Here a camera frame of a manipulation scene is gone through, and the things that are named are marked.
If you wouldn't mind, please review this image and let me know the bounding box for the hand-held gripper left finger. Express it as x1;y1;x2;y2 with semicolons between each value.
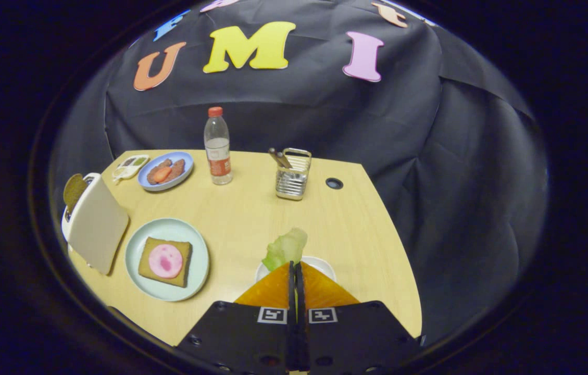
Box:
177;260;295;373

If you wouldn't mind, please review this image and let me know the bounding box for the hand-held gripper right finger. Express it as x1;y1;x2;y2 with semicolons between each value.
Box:
295;261;422;373

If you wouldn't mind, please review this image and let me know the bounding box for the blue plate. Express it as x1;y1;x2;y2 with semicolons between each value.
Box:
137;151;194;192

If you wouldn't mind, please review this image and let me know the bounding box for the white toaster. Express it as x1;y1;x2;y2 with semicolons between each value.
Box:
61;172;130;276

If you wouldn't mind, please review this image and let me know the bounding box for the black backdrop cloth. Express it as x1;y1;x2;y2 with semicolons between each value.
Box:
52;0;549;344

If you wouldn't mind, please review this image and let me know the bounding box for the clear water bottle red cap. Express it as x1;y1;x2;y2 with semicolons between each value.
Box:
204;106;233;185

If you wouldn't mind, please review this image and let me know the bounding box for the green lettuce leaf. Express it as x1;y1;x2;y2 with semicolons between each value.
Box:
261;227;308;272

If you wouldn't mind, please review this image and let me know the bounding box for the plain brown toast slice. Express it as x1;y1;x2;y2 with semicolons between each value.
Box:
63;173;90;213

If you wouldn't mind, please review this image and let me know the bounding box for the metal wire utensil holder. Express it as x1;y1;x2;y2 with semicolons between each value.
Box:
275;148;312;201

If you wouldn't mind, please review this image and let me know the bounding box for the brown toast slice with ham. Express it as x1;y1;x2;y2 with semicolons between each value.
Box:
138;237;193;288

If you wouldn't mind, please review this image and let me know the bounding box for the light green plate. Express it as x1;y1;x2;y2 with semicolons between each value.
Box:
125;218;210;302

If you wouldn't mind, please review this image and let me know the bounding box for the small white dish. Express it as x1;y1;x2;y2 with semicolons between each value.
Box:
255;256;336;284

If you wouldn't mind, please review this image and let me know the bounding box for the pink ham slice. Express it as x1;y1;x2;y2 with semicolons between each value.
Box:
148;244;184;279

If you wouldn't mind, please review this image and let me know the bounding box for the white divided condiment dish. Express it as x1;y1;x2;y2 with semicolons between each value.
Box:
112;154;150;183

